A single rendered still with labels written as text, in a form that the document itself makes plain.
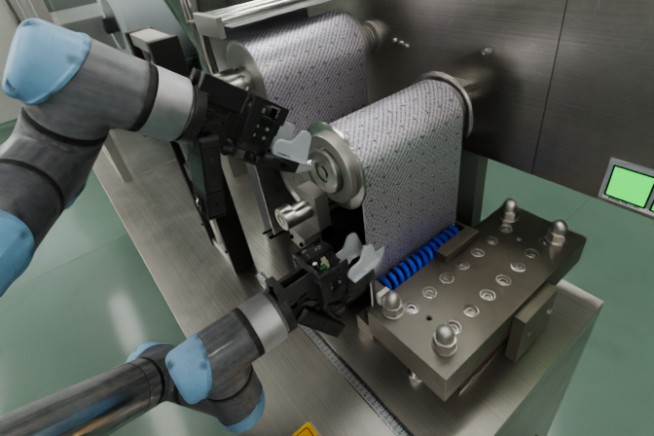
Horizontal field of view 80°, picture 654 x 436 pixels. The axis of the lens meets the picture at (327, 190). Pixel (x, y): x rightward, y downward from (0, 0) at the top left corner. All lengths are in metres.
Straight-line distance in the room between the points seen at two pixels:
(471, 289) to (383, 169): 0.26
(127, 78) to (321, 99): 0.44
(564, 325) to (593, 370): 1.10
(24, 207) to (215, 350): 0.28
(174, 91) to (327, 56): 0.40
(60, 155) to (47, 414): 0.29
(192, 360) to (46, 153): 0.29
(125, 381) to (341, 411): 0.34
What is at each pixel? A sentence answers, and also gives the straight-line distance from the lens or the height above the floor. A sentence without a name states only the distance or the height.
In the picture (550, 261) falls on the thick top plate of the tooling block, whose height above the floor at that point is 1.03.
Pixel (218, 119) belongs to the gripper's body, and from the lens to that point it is 0.49.
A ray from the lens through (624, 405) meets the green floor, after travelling 1.93.
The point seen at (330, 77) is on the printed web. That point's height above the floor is 1.31.
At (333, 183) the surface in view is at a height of 1.24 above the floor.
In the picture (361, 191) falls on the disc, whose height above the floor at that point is 1.24.
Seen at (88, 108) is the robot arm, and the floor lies 1.45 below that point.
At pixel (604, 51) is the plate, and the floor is 1.37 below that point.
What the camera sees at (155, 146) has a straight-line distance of 1.53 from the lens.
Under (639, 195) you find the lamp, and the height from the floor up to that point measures 1.18.
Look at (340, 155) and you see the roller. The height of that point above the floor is 1.29.
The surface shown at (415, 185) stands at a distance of 0.67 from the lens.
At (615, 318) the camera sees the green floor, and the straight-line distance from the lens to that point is 2.16.
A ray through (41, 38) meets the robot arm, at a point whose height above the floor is 1.52.
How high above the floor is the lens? 1.57
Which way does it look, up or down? 35 degrees down
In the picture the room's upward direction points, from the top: 9 degrees counter-clockwise
